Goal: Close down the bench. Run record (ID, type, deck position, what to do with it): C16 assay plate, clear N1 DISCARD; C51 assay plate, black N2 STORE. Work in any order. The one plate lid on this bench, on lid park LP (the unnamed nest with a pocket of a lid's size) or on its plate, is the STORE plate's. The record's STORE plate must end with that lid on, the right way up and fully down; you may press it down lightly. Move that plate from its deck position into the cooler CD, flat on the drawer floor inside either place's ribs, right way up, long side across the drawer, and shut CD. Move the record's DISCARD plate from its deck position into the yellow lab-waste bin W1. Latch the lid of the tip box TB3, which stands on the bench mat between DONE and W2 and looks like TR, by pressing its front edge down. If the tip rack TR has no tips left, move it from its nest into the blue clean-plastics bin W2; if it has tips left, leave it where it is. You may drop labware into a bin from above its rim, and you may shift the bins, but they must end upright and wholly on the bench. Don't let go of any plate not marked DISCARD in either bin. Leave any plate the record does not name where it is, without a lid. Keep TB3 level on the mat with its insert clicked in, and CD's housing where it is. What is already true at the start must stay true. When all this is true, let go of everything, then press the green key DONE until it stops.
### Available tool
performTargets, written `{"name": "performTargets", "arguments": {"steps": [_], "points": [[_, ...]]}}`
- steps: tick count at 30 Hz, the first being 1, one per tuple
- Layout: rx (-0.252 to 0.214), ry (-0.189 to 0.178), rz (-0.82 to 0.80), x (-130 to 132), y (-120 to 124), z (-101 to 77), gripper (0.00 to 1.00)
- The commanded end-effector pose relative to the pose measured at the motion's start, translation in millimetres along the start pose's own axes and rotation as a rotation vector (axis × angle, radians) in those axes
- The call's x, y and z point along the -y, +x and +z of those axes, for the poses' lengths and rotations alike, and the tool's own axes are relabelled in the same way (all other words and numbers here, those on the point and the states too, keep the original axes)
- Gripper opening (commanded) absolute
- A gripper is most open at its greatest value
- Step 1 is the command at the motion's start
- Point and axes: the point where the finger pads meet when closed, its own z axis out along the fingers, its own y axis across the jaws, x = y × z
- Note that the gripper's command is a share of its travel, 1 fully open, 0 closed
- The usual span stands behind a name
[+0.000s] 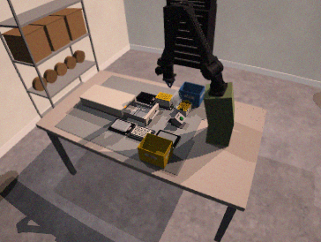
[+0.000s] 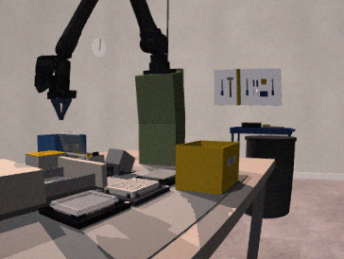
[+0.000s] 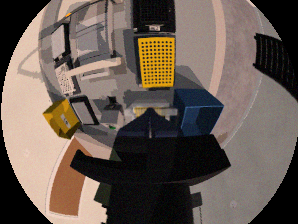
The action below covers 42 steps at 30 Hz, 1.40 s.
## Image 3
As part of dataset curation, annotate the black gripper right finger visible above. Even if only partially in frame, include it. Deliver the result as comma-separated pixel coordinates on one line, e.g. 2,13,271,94
150,107,184,138

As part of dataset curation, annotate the dark blue bin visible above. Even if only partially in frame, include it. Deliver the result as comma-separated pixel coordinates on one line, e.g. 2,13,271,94
171,89,224,136

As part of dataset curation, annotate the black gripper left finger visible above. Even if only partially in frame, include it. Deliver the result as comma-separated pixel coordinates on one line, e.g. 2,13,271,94
116,108,150,138

